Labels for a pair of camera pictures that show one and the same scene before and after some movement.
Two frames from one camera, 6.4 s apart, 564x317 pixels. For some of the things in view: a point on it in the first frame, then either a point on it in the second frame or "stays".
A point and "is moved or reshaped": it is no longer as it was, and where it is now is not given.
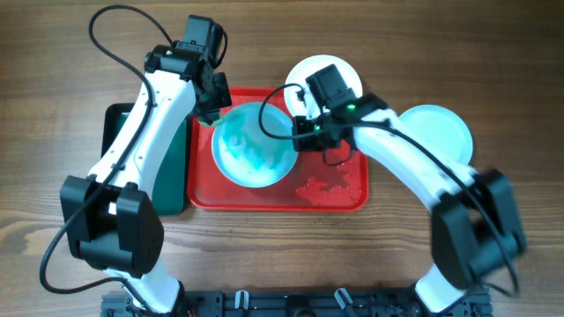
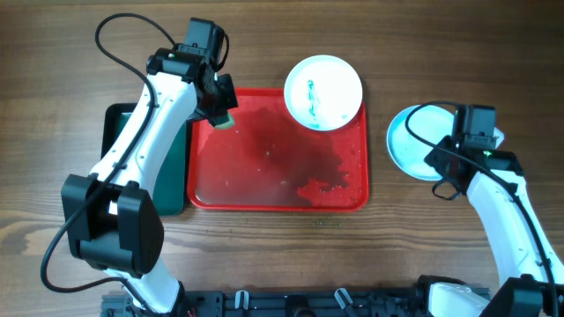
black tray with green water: [169, 189] stays
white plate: [297, 99] stays
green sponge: [214, 123] is moved or reshaped
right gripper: [303, 142] to [438, 160]
